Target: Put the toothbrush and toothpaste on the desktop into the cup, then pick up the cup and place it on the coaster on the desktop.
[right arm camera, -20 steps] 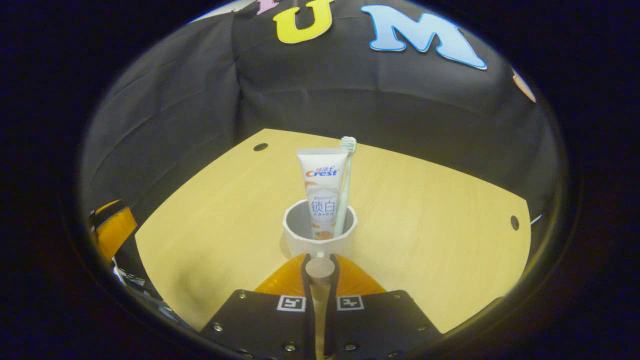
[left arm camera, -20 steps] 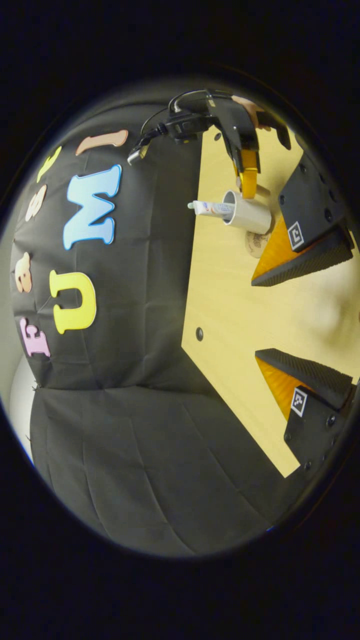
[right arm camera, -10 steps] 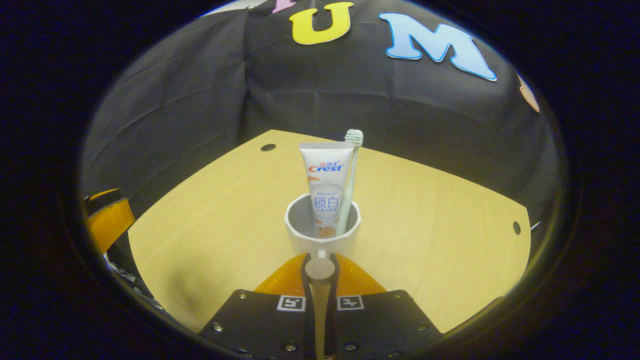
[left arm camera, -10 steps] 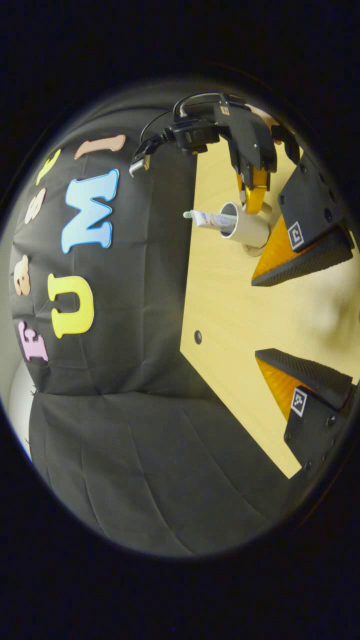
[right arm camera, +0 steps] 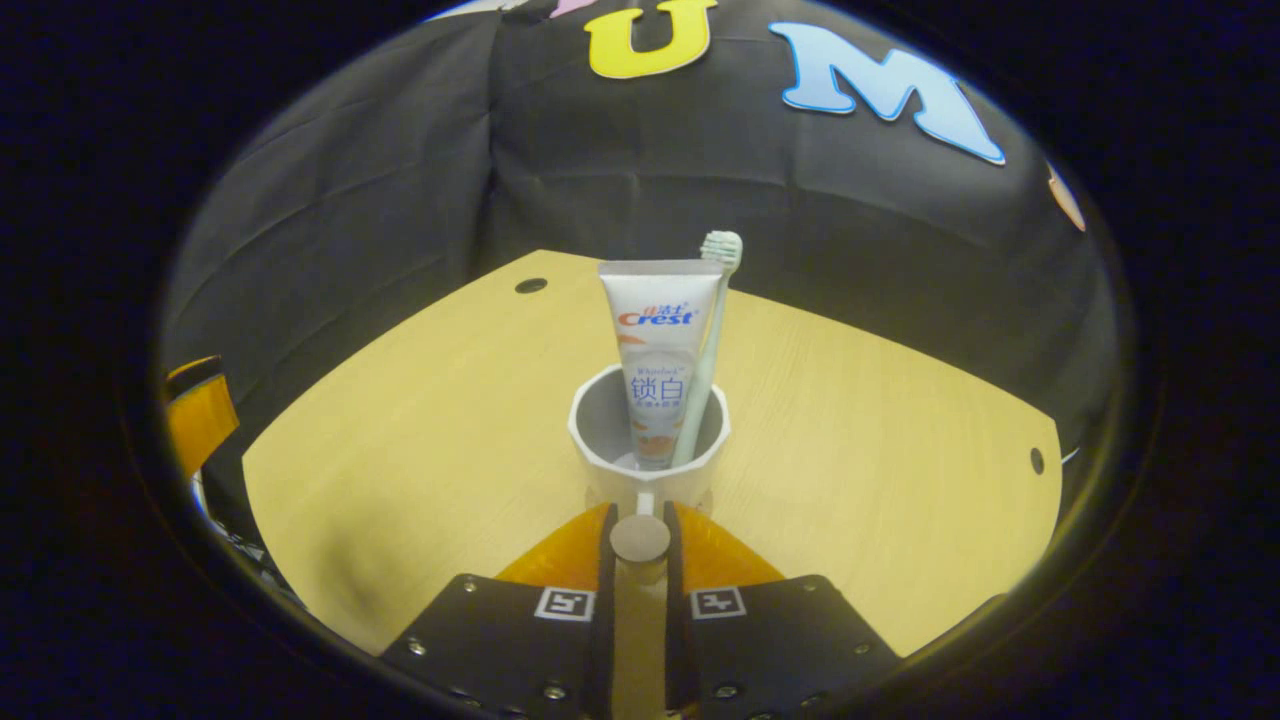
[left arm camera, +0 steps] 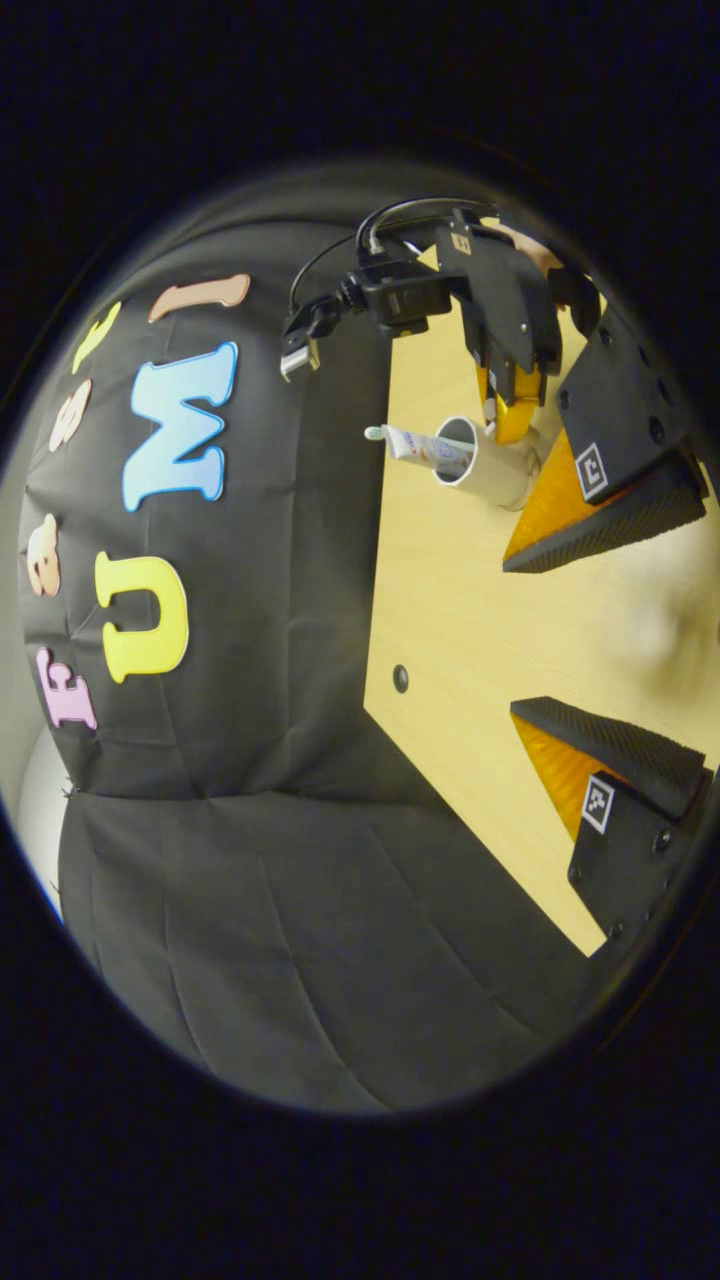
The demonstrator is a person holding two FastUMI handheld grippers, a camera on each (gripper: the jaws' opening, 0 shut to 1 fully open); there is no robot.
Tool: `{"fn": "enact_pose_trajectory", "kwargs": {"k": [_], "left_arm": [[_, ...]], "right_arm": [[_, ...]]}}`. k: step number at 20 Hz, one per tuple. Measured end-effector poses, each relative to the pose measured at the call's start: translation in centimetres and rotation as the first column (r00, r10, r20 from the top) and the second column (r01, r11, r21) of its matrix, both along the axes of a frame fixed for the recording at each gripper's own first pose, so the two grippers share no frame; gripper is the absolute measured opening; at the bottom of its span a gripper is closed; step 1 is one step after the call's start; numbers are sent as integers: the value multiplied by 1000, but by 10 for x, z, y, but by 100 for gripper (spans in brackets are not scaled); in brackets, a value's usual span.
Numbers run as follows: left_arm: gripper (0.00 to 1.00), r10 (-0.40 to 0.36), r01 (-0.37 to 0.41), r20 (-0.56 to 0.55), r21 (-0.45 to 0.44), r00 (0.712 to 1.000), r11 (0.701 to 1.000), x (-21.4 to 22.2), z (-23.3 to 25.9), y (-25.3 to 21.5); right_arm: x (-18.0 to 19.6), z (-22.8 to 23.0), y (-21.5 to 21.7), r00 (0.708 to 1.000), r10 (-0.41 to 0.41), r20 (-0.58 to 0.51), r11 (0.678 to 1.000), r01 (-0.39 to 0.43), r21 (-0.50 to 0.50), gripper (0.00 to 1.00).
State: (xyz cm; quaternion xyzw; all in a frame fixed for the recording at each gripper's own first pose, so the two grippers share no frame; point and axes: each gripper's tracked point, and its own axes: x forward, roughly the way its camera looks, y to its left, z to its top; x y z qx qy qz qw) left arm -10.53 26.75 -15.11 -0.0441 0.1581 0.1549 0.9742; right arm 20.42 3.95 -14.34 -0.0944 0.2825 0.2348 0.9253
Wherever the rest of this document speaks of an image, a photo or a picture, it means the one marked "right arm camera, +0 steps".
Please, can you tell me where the white cup with wooden handle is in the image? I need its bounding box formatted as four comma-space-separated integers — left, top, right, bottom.
567, 364, 732, 720

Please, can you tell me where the white toothpaste tube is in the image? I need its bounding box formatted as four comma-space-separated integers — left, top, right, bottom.
598, 258, 725, 471

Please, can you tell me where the pale green toothbrush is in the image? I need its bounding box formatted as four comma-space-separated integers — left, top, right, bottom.
670, 230, 744, 469

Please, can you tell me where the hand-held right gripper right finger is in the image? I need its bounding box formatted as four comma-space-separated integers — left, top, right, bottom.
663, 502, 901, 720

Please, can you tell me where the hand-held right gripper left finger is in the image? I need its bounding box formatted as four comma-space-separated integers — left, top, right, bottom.
380, 502, 619, 720

